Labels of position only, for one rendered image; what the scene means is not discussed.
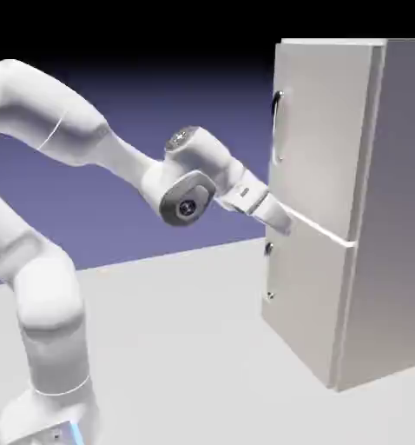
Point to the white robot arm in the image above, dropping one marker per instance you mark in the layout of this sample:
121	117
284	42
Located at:
47	118

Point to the tall grey cabinet door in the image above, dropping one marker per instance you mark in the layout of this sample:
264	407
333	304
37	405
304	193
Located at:
318	139

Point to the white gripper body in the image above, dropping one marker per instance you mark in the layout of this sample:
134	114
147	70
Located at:
272	210

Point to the short grey cabinet door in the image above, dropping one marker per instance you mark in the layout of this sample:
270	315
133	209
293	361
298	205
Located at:
304	288

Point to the light grey cabinet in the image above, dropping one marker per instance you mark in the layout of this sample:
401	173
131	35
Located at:
384	208

